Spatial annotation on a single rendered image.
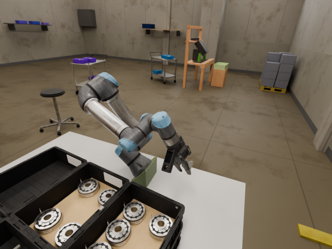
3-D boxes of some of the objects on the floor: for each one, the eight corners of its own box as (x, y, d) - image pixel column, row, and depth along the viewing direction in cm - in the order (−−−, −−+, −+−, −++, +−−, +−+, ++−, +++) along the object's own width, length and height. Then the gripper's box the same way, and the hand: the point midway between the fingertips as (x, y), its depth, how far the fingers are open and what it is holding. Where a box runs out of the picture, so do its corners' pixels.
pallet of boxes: (284, 93, 575) (297, 56, 525) (259, 89, 599) (269, 54, 549) (280, 85, 664) (291, 52, 615) (258, 82, 688) (267, 51, 639)
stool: (59, 117, 364) (51, 84, 334) (87, 121, 352) (81, 87, 322) (33, 131, 312) (21, 93, 282) (65, 137, 300) (56, 98, 270)
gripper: (187, 136, 85) (201, 167, 96) (169, 133, 94) (184, 161, 105) (177, 149, 81) (192, 180, 92) (158, 144, 90) (175, 173, 100)
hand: (184, 172), depth 96 cm, fingers open, 5 cm apart
